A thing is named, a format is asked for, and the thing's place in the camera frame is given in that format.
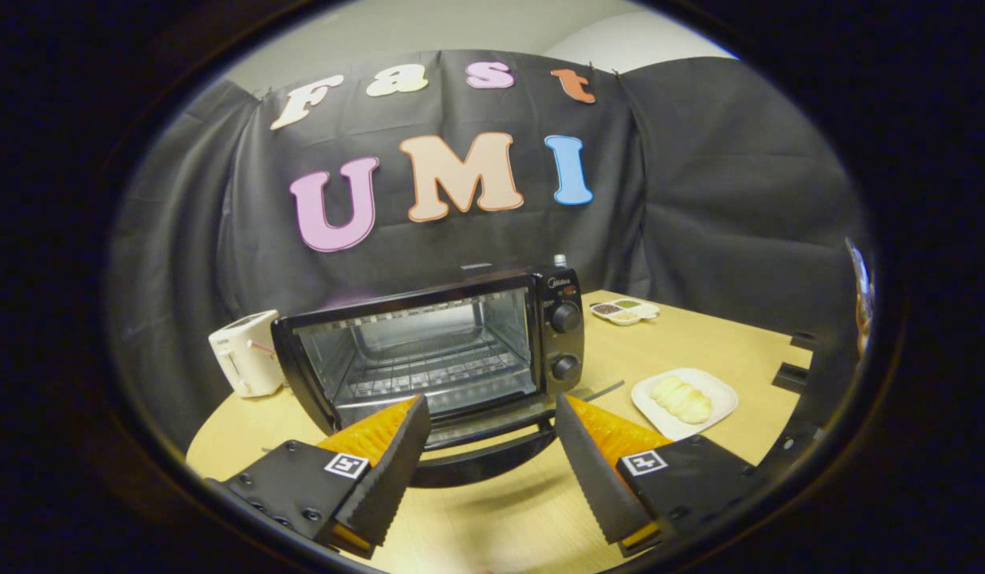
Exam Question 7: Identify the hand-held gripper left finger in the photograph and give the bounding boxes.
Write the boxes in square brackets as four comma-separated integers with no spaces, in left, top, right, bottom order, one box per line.
[208,395,432,560]

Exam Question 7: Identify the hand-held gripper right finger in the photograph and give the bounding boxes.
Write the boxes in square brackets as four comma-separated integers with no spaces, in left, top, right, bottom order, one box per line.
[555,392,782,558]

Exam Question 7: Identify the pale ridged bread roll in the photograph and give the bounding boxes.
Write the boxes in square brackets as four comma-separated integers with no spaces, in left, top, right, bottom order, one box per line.
[649,374,714,425]

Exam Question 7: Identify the black toaster oven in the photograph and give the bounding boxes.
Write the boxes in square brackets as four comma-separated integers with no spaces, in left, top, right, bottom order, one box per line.
[271,265,626,489]

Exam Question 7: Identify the white pop-up toaster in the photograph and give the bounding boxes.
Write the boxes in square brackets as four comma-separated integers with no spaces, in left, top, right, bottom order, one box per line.
[208,310,287,399]

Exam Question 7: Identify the white square plate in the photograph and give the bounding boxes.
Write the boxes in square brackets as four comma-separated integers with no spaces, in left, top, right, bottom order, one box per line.
[630,368,740,442]

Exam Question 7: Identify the white divided condiment dish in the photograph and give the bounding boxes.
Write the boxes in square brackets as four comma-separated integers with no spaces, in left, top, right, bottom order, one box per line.
[590,298,661,327]

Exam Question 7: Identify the black table edge brackets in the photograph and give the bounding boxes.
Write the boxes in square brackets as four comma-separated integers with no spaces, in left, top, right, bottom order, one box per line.
[771,330,822,393]

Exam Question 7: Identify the black backdrop cloth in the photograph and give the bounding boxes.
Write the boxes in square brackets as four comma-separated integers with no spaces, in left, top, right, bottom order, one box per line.
[110,49,869,457]

